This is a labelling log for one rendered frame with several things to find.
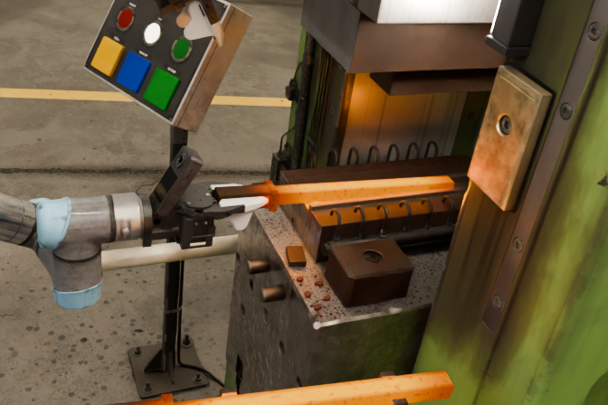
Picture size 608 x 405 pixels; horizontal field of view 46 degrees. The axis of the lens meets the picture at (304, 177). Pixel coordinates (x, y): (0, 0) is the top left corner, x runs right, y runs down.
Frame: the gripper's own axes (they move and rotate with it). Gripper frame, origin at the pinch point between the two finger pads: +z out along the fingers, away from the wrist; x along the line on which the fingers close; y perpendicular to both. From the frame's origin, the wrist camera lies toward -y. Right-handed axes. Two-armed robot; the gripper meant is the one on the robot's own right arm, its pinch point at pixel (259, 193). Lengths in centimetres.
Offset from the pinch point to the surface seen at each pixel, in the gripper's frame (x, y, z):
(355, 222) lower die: 7.5, 2.4, 15.1
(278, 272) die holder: 5.8, 12.7, 3.0
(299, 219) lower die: -1.1, 6.9, 8.9
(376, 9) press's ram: 12.1, -36.7, 8.1
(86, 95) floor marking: -248, 101, 3
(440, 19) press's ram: 12.7, -35.7, 18.2
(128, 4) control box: -66, -10, -10
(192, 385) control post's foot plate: -49, 100, 8
